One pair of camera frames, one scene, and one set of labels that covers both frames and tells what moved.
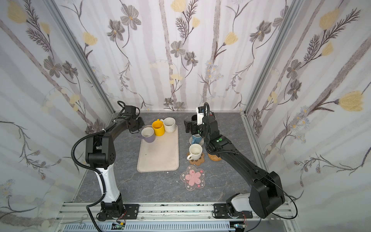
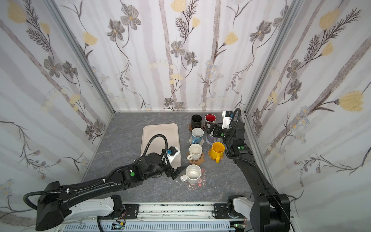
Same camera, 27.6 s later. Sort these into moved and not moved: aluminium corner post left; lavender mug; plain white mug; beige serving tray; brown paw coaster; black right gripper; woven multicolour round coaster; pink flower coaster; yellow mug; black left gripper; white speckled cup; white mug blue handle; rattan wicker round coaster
Moved: yellow mug; black right gripper; black left gripper; lavender mug; white speckled cup
Not moved: plain white mug; rattan wicker round coaster; beige serving tray; white mug blue handle; pink flower coaster; woven multicolour round coaster; aluminium corner post left; brown paw coaster
